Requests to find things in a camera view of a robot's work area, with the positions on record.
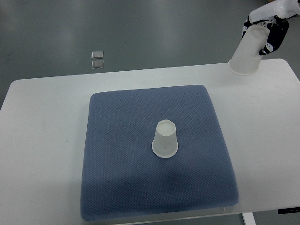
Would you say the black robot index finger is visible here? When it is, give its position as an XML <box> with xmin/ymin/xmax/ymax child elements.
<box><xmin>241</xmin><ymin>16</ymin><xmax>252</xmax><ymax>38</ymax></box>

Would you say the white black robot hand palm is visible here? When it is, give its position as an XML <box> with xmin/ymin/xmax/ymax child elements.
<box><xmin>249</xmin><ymin>0</ymin><xmax>300</xmax><ymax>23</ymax></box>

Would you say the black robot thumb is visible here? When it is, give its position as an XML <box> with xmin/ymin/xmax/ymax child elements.
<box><xmin>259</xmin><ymin>20</ymin><xmax>289</xmax><ymax>55</ymax></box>

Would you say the white paper cup carried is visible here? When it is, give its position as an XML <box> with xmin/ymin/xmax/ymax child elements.
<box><xmin>228</xmin><ymin>25</ymin><xmax>270</xmax><ymax>75</ymax></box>

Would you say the white paper cup on mat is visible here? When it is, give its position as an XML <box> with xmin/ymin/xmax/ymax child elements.
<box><xmin>152</xmin><ymin>120</ymin><xmax>178</xmax><ymax>158</ymax></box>

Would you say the upper metal floor plate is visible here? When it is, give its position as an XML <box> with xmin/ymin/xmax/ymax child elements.
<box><xmin>91</xmin><ymin>50</ymin><xmax>104</xmax><ymax>59</ymax></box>

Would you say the metal floor plate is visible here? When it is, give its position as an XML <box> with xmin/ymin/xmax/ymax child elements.
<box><xmin>91</xmin><ymin>60</ymin><xmax>104</xmax><ymax>69</ymax></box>
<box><xmin>91</xmin><ymin>50</ymin><xmax>104</xmax><ymax>59</ymax></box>

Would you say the lower metal floor plate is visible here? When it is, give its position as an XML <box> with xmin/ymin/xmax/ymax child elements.
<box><xmin>91</xmin><ymin>60</ymin><xmax>104</xmax><ymax>69</ymax></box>

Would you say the black table control panel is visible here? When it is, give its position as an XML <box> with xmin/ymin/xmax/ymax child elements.
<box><xmin>277</xmin><ymin>207</ymin><xmax>300</xmax><ymax>215</ymax></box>

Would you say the white table leg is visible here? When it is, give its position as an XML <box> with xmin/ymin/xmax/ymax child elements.
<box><xmin>242</xmin><ymin>212</ymin><xmax>256</xmax><ymax>225</ymax></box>

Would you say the blue mesh cushion mat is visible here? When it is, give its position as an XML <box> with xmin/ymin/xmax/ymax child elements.
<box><xmin>81</xmin><ymin>85</ymin><xmax>239</xmax><ymax>221</ymax></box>

